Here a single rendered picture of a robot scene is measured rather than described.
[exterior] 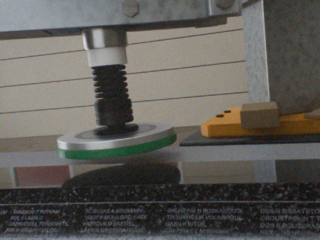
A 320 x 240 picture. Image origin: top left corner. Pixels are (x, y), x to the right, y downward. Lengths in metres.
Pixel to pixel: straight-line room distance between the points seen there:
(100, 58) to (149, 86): 6.36
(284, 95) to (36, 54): 6.86
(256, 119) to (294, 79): 0.29
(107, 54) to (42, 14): 0.12
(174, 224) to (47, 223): 0.19
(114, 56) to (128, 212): 0.28
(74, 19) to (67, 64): 6.97
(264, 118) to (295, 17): 0.39
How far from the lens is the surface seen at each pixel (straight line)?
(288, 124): 1.24
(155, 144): 0.67
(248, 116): 1.14
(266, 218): 0.53
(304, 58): 1.40
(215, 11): 0.68
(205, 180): 0.58
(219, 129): 1.28
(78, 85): 7.58
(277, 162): 0.66
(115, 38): 0.72
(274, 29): 1.37
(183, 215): 0.55
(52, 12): 0.71
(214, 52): 6.81
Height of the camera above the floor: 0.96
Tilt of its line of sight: 6 degrees down
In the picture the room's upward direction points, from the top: 6 degrees counter-clockwise
